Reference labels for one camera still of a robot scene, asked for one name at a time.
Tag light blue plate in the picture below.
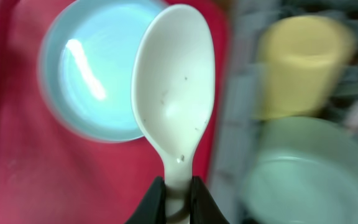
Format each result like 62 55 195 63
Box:
37 0 167 142

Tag green bowl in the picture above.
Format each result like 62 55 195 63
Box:
241 116 358 224

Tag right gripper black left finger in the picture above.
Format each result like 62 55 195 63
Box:
125 176 166 224

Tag yellow plastic cup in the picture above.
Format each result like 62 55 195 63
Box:
257 16 357 120

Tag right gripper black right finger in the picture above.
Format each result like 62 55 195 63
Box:
190 176 229 224

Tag grey dishwasher rack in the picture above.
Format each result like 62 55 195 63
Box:
209 1 358 223

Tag white plastic spoon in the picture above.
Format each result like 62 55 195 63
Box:
131 4 215 223

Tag red serving tray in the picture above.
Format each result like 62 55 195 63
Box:
0 0 231 224

